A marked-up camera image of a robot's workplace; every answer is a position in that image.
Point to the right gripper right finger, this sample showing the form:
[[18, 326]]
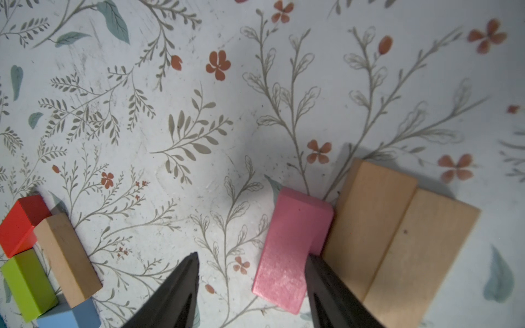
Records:
[[332, 304]]

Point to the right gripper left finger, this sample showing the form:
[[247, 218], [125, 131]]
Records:
[[174, 303]]

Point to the long pink block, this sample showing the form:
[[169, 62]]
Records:
[[299, 227]]

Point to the natural wood block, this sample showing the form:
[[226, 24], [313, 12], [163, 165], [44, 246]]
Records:
[[424, 248], [370, 207], [68, 259]]

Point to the lime green block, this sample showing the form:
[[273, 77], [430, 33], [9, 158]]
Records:
[[29, 285]]

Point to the red block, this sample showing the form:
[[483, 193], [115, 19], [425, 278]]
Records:
[[17, 229]]

